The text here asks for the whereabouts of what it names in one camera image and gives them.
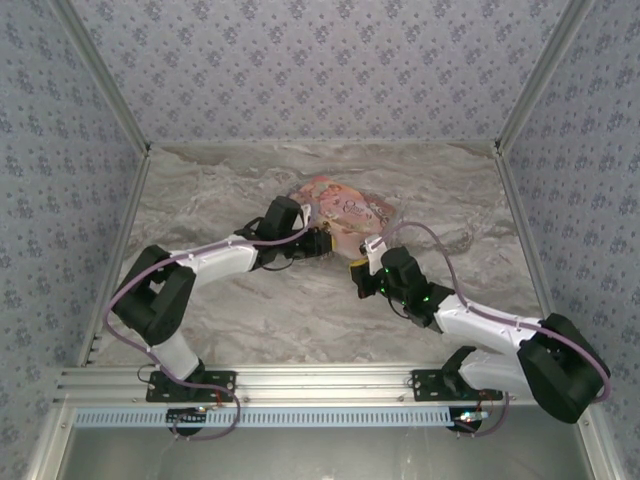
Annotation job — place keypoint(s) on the pink snack bag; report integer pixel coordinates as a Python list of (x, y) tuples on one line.
[(350, 215)]

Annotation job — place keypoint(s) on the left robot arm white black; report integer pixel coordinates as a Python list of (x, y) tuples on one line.
[(215, 260)]

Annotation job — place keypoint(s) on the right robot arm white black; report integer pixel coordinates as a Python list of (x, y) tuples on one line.
[(490, 320)]

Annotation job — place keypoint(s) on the black circuit board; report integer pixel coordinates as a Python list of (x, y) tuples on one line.
[(185, 417), (467, 419)]

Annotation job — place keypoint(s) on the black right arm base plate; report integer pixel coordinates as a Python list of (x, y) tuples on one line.
[(430, 385)]

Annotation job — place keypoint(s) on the aluminium mounting rail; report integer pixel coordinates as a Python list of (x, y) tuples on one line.
[(320, 382)]

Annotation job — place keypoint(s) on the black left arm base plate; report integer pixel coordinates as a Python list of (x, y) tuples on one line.
[(220, 382)]

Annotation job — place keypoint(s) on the aluminium frame post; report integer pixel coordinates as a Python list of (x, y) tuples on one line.
[(100, 75), (545, 75)]

